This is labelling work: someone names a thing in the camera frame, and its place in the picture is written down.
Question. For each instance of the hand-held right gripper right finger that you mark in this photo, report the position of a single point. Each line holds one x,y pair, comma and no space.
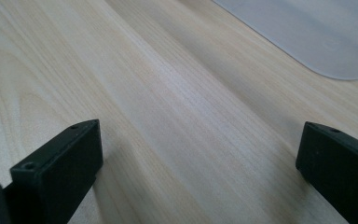
341,168

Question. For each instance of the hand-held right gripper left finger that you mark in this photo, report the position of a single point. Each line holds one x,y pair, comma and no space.
59,174

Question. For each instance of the translucent white plastic mat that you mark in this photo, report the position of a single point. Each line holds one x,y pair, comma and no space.
320,34

